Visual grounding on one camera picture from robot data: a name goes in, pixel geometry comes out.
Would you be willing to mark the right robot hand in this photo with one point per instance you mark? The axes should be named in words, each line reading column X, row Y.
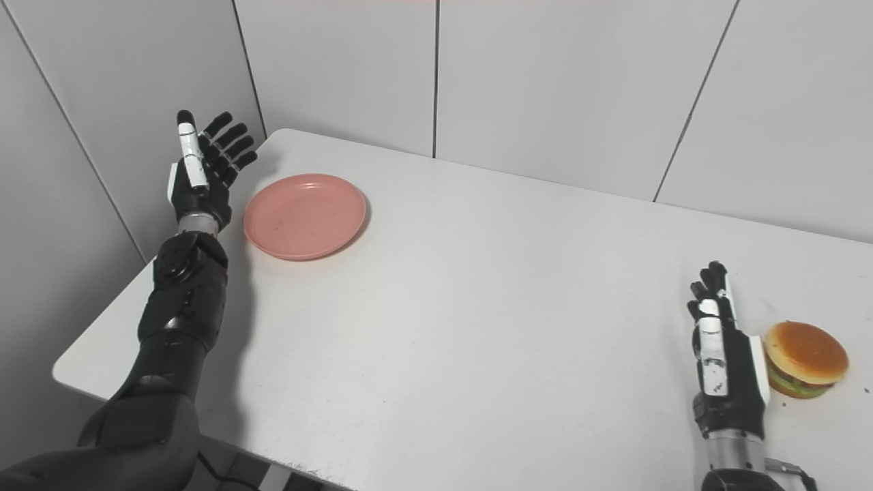
column 730, row 382

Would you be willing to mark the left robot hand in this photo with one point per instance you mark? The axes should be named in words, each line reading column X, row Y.
column 199, row 184

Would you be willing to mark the toy hamburger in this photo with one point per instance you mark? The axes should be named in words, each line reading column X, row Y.
column 805, row 359

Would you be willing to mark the pink round plate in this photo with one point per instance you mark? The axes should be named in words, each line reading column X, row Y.
column 305, row 216

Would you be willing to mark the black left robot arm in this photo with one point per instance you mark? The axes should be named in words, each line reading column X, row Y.
column 150, row 354

